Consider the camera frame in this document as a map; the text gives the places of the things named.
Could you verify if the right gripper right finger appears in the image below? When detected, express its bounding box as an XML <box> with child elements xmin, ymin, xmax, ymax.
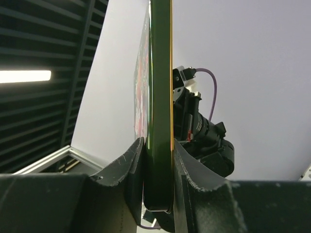
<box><xmin>173</xmin><ymin>142</ymin><xmax>311</xmax><ymax>233</ymax></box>

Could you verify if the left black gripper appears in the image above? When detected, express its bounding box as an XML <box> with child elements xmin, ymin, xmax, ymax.
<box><xmin>173</xmin><ymin>87</ymin><xmax>202</xmax><ymax>144</ymax></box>

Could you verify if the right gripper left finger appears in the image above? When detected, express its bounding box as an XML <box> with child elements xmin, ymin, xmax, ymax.
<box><xmin>0</xmin><ymin>138</ymin><xmax>144</xmax><ymax>233</ymax></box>

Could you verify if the gold tin lid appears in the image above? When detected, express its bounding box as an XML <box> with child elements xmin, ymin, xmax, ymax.
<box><xmin>134</xmin><ymin>0</ymin><xmax>174</xmax><ymax>213</ymax></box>

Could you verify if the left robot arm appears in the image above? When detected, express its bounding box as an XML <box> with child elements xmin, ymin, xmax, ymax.
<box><xmin>173</xmin><ymin>87</ymin><xmax>234</xmax><ymax>177</ymax></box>

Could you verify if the black slatted ceiling panel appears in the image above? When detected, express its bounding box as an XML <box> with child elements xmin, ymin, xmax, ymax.
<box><xmin>0</xmin><ymin>0</ymin><xmax>108</xmax><ymax>173</ymax></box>

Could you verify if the ceiling light strip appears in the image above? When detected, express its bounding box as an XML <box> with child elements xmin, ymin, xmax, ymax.
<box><xmin>0</xmin><ymin>70</ymin><xmax>52</xmax><ymax>83</ymax></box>

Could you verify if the aluminium frame rail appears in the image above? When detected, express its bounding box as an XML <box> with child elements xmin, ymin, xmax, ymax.
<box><xmin>13</xmin><ymin>145</ymin><xmax>104</xmax><ymax>175</ymax></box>

